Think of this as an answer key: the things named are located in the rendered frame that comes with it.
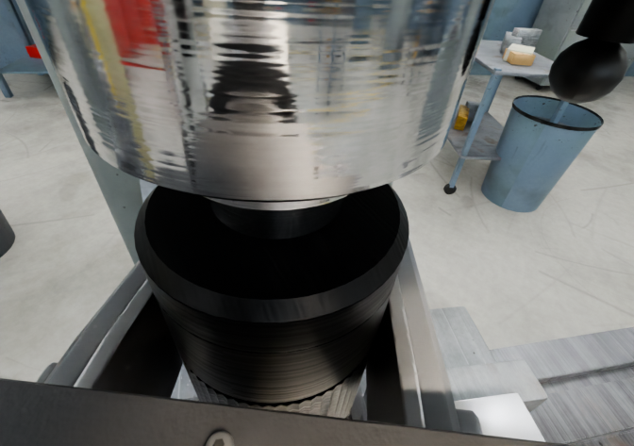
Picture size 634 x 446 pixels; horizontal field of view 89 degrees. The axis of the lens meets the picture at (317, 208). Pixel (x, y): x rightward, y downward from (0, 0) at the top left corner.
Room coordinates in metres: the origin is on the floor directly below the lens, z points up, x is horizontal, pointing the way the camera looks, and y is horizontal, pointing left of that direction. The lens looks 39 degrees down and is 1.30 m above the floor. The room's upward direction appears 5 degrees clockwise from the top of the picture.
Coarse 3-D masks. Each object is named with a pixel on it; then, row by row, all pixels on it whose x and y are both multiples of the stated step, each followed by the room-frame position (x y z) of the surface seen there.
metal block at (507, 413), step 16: (464, 400) 0.10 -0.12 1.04; (480, 400) 0.10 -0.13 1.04; (496, 400) 0.10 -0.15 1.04; (512, 400) 0.10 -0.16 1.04; (480, 416) 0.09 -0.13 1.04; (496, 416) 0.09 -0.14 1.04; (512, 416) 0.09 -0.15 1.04; (528, 416) 0.09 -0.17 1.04; (496, 432) 0.08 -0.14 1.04; (512, 432) 0.08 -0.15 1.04; (528, 432) 0.08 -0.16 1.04
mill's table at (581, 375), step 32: (512, 352) 0.22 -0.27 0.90; (544, 352) 0.22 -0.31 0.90; (576, 352) 0.23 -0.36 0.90; (608, 352) 0.23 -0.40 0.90; (544, 384) 0.19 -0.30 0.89; (576, 384) 0.19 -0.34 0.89; (608, 384) 0.19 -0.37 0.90; (544, 416) 0.15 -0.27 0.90; (576, 416) 0.15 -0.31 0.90; (608, 416) 0.15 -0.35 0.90
